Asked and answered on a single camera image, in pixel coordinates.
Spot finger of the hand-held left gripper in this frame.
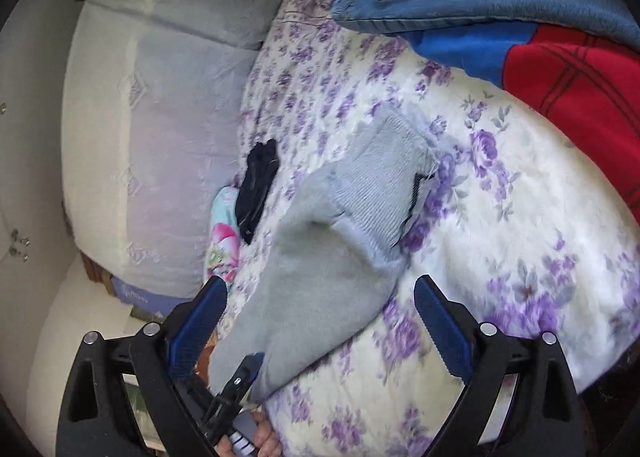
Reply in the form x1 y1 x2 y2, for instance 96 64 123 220
220 352 265 400

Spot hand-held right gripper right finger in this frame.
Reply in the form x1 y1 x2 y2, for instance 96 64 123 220
414 274 586 457

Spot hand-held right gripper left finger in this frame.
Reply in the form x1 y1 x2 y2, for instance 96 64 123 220
55 276 228 457

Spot grey sweat pants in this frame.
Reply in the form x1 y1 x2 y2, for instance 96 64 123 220
210 114 441 405

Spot black folded pants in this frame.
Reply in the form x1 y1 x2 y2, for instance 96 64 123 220
235 138 279 245

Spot person's left hand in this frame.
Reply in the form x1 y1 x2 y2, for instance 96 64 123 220
217 411 284 457

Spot blue printed cloth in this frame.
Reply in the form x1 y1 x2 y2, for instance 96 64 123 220
110 274 201 320

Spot colourful floral folded blanket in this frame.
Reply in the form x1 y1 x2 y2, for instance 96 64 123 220
202 186 242 290

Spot dark brown cardboard box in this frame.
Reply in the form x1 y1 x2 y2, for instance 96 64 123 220
81 254 115 288

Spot purple floral bed quilt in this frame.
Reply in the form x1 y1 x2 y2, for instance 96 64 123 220
215 0 640 457

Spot ceiling lamp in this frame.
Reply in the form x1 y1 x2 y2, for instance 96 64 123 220
7 228 32 262

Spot red and blue garment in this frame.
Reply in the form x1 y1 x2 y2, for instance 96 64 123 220
400 22 640 225

